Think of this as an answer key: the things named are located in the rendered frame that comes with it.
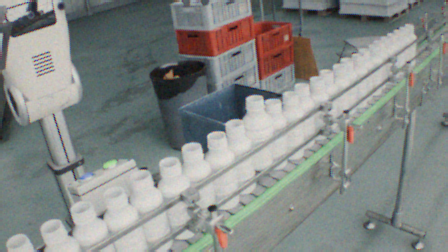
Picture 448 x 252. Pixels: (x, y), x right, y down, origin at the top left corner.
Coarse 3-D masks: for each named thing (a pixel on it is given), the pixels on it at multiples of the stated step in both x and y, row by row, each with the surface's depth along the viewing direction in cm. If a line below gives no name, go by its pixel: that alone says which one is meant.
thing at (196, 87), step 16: (176, 64) 321; (192, 64) 318; (160, 80) 285; (176, 80) 282; (192, 80) 286; (160, 96) 296; (176, 96) 289; (192, 96) 291; (160, 112) 310; (176, 112) 296; (176, 128) 304; (176, 144) 313
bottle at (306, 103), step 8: (296, 88) 92; (304, 88) 91; (304, 96) 92; (304, 104) 92; (312, 104) 92; (304, 112) 92; (312, 120) 94; (304, 128) 94; (312, 128) 95; (304, 136) 95; (312, 144) 97
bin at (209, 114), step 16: (208, 96) 155; (224, 96) 161; (240, 96) 164; (272, 96) 149; (192, 112) 152; (208, 112) 157; (224, 112) 164; (240, 112) 168; (192, 128) 145; (208, 128) 137; (224, 128) 130
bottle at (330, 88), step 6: (324, 72) 100; (330, 72) 99; (324, 78) 98; (330, 78) 98; (324, 84) 99; (330, 84) 98; (324, 90) 98; (330, 90) 98; (336, 90) 99; (330, 96) 99; (336, 102) 100; (336, 108) 101; (336, 114) 102; (336, 126) 103
